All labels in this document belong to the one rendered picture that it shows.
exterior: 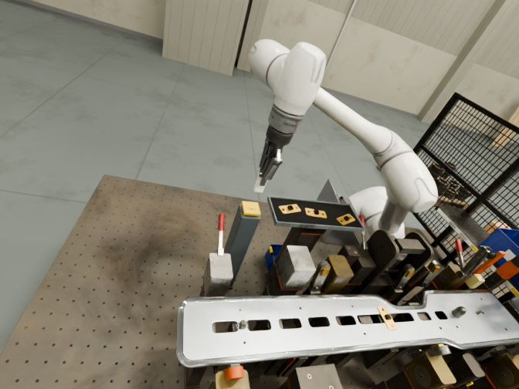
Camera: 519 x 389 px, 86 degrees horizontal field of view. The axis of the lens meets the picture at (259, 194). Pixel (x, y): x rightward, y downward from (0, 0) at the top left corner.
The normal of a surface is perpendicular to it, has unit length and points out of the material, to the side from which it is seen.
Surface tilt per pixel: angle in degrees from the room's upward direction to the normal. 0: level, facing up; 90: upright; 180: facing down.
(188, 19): 90
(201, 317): 0
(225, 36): 90
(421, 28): 90
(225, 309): 0
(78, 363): 0
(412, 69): 90
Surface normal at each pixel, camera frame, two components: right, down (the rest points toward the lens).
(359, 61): 0.08, 0.64
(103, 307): 0.29, -0.75
